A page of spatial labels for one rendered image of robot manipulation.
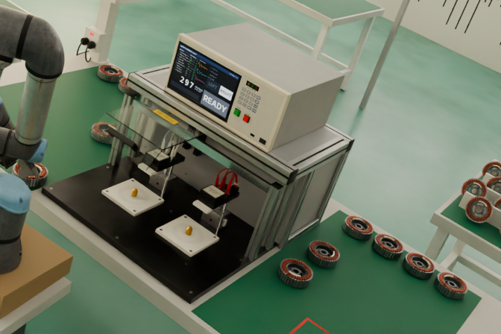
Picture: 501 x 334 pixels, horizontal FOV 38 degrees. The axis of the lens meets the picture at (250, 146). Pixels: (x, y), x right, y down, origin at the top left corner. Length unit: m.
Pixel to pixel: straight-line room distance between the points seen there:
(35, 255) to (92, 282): 1.24
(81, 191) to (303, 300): 0.80
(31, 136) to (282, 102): 0.73
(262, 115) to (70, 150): 0.79
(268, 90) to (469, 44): 6.44
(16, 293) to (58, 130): 0.97
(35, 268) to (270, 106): 0.82
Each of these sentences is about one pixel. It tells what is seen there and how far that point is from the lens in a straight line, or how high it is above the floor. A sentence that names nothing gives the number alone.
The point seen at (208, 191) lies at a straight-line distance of 2.36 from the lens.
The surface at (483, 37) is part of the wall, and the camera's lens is 8.50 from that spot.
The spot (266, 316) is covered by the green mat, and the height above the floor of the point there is 0.75.
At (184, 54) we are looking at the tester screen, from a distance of 2.38.
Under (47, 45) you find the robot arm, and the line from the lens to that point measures 1.89.
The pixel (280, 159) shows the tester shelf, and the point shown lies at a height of 1.11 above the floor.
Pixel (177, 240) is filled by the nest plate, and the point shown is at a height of 0.78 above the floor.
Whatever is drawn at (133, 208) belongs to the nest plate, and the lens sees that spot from 2.42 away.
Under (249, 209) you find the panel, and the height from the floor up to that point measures 0.82.
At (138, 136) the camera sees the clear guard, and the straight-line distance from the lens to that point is 2.26.
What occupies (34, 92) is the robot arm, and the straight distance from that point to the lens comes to 2.00.
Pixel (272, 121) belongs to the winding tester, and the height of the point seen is 1.22.
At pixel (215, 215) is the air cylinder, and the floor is 0.81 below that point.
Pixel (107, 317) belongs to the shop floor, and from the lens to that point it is 3.18.
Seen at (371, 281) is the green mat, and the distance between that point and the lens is 2.57.
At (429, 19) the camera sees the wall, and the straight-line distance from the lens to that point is 8.67.
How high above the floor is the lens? 2.14
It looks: 27 degrees down
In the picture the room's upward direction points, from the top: 19 degrees clockwise
